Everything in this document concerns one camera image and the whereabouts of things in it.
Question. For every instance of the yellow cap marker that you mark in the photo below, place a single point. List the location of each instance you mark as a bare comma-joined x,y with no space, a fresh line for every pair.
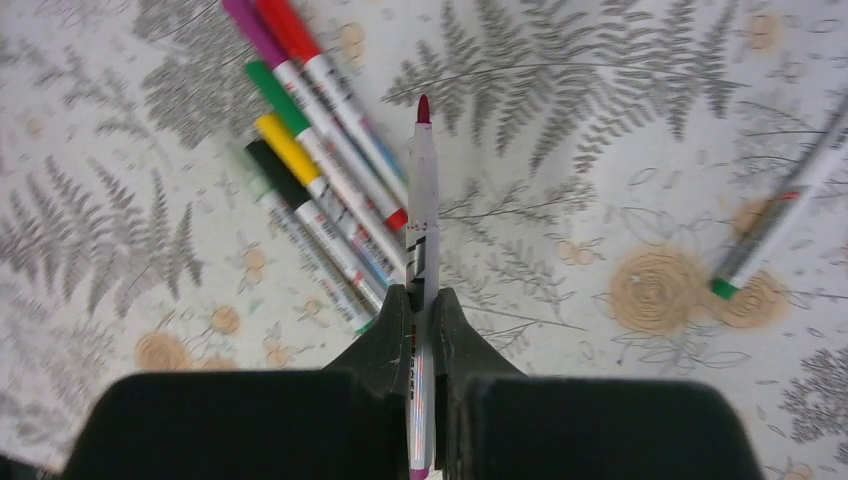
330,186

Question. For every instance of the floral fern table mat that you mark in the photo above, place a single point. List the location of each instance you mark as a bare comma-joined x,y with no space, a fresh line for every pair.
598,159

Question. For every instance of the black cap marker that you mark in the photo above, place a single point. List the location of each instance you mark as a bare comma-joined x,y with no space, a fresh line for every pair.
346,259

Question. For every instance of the clear cap marker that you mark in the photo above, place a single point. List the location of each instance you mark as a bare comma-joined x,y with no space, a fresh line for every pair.
320,269

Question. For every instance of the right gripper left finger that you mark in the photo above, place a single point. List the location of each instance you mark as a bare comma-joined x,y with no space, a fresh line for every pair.
343,421

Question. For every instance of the green cap marker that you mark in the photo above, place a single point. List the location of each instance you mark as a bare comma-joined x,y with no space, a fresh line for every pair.
784,209
283,106

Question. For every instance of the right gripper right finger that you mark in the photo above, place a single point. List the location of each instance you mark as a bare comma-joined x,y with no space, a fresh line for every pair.
495,422

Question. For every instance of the purple cap marker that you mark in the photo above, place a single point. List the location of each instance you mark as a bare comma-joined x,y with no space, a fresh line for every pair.
422,284
257,29

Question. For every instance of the red cap marker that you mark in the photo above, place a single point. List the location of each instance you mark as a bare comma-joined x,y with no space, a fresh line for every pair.
292,31

